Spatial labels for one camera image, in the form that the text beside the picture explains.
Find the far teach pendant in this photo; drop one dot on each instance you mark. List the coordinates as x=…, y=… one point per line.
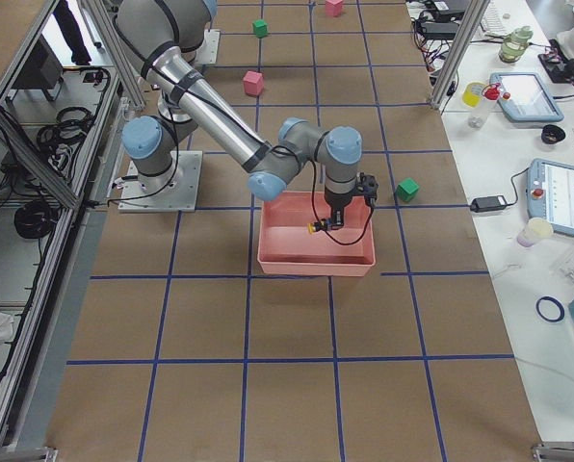
x=529, y=98

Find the pink cube near edge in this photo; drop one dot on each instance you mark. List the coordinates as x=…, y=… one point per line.
x=334, y=8

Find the yellow tape roll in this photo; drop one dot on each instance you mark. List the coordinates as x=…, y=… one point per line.
x=473, y=93

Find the pink plastic bin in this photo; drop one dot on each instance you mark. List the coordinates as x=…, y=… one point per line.
x=286, y=248

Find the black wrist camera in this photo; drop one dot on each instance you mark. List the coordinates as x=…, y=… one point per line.
x=366, y=186

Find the black power adapter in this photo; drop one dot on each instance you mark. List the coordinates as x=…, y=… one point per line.
x=484, y=204

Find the teach pendant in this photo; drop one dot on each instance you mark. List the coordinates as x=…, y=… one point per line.
x=550, y=194
x=529, y=98

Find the yellow push button switch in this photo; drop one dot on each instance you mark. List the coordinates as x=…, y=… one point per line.
x=321, y=225

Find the pink cube centre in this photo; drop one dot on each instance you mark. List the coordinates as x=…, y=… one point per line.
x=253, y=83

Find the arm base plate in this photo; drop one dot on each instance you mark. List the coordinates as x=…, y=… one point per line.
x=172, y=191
x=207, y=53

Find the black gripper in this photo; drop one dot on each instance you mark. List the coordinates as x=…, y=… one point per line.
x=336, y=204

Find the aluminium frame post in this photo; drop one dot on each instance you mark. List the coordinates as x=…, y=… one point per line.
x=466, y=30

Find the green water bottle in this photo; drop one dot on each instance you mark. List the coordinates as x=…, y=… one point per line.
x=515, y=44

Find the green cube by bin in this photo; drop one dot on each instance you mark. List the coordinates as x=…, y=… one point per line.
x=407, y=189

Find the green cube far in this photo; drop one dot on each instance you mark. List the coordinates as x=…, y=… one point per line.
x=260, y=28

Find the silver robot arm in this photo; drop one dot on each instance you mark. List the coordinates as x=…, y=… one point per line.
x=157, y=35

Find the near teach pendant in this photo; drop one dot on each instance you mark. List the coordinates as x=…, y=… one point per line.
x=550, y=194

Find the white plastic cup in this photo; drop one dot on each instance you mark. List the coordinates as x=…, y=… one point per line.
x=535, y=231

